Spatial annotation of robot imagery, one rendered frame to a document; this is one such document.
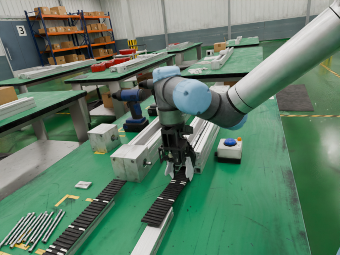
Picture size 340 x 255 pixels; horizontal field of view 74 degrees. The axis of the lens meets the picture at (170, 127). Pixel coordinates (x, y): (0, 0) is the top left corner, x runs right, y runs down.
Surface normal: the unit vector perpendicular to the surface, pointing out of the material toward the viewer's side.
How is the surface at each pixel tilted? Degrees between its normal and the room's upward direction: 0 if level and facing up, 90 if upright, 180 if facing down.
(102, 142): 90
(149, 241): 0
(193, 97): 90
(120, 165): 90
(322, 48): 105
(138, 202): 0
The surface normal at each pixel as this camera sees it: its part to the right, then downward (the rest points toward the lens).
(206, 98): 0.42, 0.29
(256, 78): -0.74, 0.01
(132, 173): -0.35, 0.40
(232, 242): -0.11, -0.91
